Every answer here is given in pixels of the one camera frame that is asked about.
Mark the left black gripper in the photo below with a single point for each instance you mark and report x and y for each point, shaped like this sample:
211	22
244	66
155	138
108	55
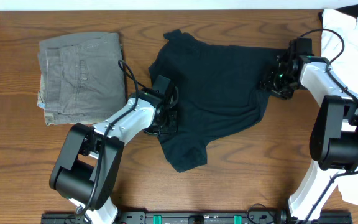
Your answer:
173	127

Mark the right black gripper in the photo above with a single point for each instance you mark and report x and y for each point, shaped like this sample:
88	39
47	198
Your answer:
266	80

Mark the black t-shirt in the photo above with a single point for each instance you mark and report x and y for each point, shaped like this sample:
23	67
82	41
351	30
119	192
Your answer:
219	93

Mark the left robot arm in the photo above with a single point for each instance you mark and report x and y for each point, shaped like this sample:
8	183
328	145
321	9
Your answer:
87	166

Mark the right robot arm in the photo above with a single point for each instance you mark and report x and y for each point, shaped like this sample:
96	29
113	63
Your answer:
333	142

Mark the folded grey khaki pants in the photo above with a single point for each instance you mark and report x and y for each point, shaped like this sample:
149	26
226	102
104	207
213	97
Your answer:
81	81

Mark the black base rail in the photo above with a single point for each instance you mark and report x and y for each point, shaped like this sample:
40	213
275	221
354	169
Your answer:
198	218

